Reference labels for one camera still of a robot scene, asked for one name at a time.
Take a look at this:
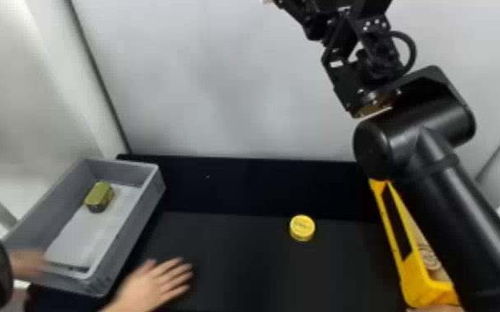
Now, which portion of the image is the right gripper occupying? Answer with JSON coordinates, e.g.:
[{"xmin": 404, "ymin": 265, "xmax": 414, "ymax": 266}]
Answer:
[{"xmin": 271, "ymin": 0, "xmax": 394, "ymax": 42}]

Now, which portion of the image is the yellow rectangular box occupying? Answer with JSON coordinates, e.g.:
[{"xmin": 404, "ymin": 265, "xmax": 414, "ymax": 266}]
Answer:
[{"xmin": 368, "ymin": 178, "xmax": 461, "ymax": 309}]

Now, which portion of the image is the person's hand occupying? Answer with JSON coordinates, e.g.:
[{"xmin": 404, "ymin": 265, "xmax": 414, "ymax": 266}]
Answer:
[
  {"xmin": 100, "ymin": 256, "xmax": 194, "ymax": 312},
  {"xmin": 9, "ymin": 248, "xmax": 53, "ymax": 280}
]

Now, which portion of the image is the grey crate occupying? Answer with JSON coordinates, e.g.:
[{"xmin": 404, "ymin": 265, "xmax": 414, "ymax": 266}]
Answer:
[{"xmin": 3, "ymin": 157, "xmax": 167, "ymax": 299}]

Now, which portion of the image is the black cable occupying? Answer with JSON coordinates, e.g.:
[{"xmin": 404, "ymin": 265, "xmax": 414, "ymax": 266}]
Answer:
[{"xmin": 387, "ymin": 30, "xmax": 418, "ymax": 78}]

